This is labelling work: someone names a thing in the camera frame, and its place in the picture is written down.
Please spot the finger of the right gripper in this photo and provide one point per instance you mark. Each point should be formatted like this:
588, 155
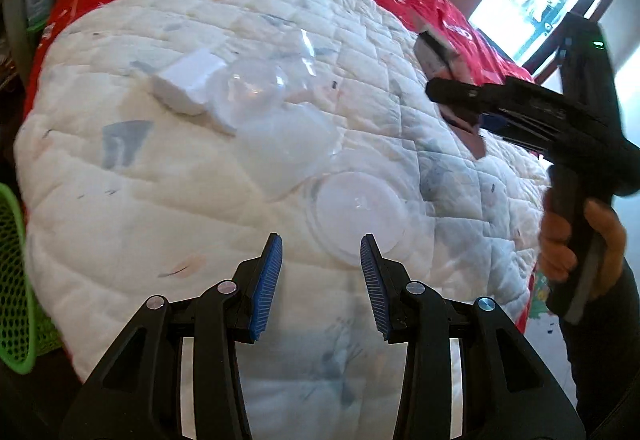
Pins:
493, 122
476, 98

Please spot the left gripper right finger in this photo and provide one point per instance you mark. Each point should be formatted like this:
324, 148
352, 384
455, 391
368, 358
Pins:
507, 391

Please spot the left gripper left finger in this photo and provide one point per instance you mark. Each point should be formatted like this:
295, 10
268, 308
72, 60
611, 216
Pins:
134, 390

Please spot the clear plastic lid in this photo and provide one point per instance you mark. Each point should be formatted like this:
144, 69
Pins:
343, 207

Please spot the clear plastic cup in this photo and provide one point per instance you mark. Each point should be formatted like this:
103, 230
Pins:
244, 90

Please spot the white styrofoam block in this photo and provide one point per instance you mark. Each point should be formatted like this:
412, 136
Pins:
182, 86

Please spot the red white snack packet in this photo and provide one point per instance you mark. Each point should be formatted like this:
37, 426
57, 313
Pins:
446, 73

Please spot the green plastic mesh trash basket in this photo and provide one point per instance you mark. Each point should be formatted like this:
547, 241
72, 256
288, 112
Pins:
26, 330

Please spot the person right hand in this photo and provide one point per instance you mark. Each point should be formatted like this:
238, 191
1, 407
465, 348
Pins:
556, 260

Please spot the white quilted blanket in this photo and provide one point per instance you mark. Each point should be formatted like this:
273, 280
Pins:
340, 385

